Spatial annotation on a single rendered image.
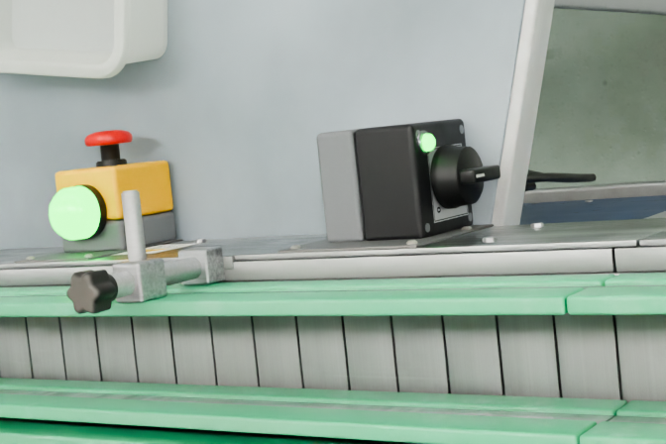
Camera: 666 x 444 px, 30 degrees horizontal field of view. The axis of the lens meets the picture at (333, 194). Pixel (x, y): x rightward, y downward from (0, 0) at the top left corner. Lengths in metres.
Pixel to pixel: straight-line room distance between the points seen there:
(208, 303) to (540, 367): 0.21
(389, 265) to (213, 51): 0.31
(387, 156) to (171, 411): 0.22
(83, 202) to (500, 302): 0.44
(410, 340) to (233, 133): 0.30
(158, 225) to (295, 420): 0.33
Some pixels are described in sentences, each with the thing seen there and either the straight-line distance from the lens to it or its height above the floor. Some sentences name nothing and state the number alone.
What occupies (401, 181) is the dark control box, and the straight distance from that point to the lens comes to 0.85.
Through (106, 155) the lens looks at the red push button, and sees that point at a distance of 1.06.
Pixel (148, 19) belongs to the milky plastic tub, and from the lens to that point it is 1.05.
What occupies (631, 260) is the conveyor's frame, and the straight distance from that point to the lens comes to 0.74.
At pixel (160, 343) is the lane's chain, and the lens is 0.94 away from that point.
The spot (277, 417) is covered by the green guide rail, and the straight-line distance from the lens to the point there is 0.78.
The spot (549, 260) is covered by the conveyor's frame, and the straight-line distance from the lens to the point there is 0.76.
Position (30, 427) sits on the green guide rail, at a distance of 0.95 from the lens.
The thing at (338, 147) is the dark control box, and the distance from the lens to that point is 0.87.
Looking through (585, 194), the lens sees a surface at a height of 0.25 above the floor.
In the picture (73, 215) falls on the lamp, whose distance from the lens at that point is 1.02.
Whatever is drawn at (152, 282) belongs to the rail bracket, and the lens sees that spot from 0.83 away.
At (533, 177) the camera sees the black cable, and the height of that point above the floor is 0.53.
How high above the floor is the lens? 1.57
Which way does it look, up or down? 56 degrees down
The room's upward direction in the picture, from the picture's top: 100 degrees counter-clockwise
